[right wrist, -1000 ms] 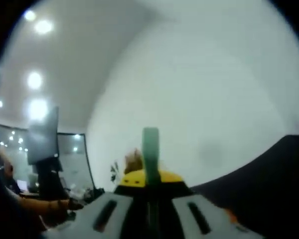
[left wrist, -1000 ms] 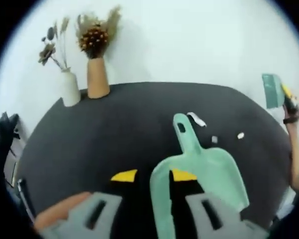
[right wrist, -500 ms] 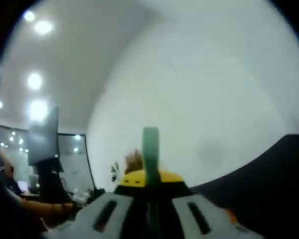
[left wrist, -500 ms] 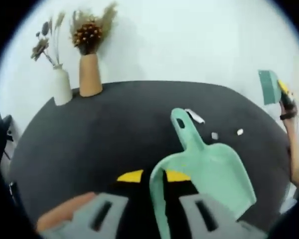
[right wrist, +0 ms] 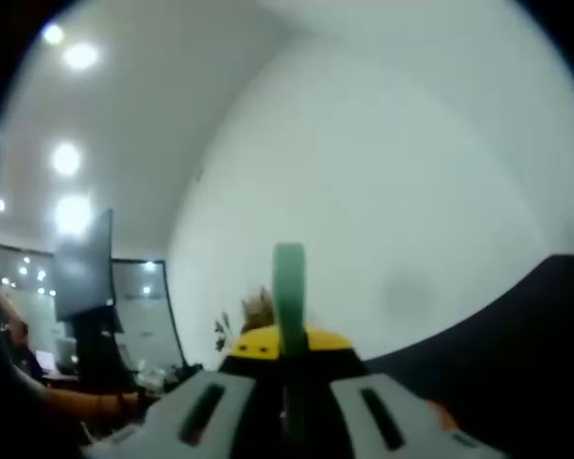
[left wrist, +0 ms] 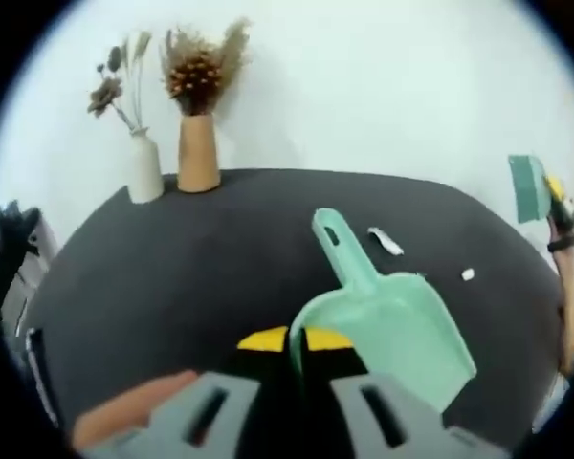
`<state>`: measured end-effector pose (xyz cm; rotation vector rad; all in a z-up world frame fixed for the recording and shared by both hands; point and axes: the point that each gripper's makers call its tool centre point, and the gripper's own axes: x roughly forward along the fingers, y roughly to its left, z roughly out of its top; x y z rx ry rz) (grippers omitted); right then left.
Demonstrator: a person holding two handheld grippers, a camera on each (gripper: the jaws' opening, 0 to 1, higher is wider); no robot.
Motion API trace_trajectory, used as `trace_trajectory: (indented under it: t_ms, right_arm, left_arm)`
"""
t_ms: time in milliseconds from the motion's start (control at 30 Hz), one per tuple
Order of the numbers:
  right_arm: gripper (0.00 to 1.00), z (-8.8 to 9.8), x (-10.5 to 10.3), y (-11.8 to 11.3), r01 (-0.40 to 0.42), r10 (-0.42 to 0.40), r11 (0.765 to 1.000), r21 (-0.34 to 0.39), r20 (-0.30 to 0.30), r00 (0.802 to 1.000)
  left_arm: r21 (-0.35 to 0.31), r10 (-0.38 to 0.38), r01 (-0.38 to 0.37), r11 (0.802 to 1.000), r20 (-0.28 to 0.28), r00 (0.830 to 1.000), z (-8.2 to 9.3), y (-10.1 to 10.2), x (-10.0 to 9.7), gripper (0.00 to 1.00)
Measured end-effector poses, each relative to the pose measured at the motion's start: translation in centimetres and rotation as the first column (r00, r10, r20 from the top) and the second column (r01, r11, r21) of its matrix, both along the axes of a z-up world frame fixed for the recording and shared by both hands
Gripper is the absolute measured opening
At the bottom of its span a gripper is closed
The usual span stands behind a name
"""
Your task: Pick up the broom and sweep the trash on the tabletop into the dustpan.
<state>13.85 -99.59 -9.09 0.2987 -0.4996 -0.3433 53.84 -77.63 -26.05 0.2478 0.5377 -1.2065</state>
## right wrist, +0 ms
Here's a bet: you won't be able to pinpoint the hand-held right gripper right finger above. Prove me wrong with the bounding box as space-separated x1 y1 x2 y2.
305 324 511 459

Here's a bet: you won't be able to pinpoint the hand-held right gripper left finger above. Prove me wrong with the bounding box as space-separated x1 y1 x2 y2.
83 327 288 459

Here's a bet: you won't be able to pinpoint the person's right hand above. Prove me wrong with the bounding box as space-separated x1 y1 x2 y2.
427 400 459 431

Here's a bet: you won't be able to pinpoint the dark clutter pile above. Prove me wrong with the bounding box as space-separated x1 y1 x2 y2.
165 362 205 384

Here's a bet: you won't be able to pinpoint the dark dried flower stems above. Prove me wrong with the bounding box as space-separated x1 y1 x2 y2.
213 311 234 354

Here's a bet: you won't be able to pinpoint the large black monitor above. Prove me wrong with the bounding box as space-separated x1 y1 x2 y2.
52 208 117 322

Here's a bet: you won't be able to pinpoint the group of ceiling lights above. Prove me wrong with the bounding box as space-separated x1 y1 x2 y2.
0 23 99 235

